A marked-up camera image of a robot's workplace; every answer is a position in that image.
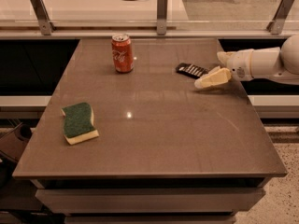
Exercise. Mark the middle metal railing bracket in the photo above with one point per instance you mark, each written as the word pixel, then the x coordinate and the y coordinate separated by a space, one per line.
pixel 161 17

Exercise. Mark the dark chair at left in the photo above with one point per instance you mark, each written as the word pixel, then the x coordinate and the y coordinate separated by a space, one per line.
pixel 12 145

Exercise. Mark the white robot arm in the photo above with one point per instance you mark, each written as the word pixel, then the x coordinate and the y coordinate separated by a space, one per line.
pixel 276 64

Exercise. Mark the left metal railing bracket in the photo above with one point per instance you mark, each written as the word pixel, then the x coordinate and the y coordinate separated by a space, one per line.
pixel 45 26

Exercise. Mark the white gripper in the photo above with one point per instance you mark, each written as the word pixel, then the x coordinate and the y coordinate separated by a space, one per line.
pixel 239 66

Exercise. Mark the right metal railing bracket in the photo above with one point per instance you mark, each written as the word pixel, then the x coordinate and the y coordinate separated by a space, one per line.
pixel 275 26

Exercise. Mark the black rxbar chocolate wrapper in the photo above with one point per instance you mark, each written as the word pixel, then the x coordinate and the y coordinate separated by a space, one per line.
pixel 191 70

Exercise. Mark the metal railing bracket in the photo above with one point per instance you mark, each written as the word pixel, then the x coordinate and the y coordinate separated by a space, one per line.
pixel 275 26
pixel 161 17
pixel 45 26

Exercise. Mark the grey drawer front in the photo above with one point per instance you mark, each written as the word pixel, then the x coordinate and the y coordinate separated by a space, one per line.
pixel 108 201

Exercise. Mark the red coca-cola can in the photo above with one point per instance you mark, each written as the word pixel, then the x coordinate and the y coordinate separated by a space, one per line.
pixel 122 54

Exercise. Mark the green and yellow sponge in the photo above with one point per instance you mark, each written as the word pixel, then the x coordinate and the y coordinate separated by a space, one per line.
pixel 78 123

